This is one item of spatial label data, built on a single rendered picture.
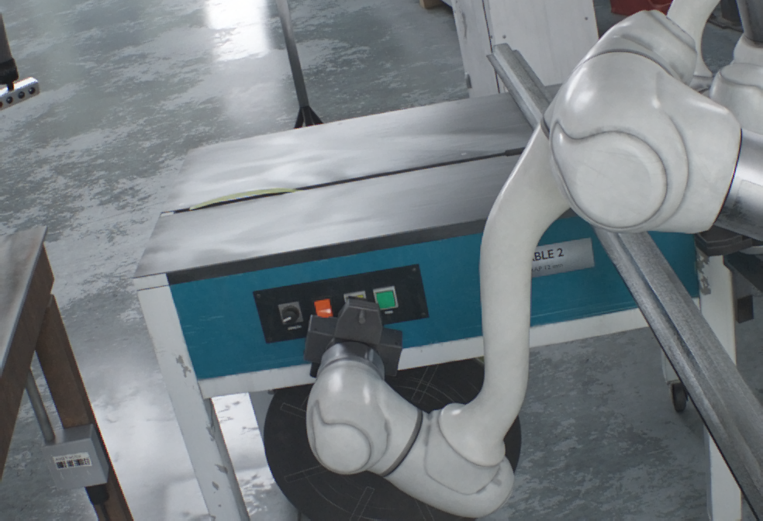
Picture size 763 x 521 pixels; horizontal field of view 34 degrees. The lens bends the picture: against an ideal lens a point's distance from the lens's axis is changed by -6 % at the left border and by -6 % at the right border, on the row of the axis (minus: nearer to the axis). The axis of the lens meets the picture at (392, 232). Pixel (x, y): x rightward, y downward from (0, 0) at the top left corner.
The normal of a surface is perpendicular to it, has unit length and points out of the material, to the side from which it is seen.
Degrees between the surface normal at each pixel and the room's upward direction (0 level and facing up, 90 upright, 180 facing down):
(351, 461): 95
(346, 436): 72
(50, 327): 90
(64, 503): 0
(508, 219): 79
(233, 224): 0
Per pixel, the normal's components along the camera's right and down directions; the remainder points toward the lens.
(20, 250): -0.19, -0.90
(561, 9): 0.22, 0.35
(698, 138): 0.35, -0.18
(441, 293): -0.01, 0.40
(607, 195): -0.30, 0.38
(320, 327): 0.19, -0.90
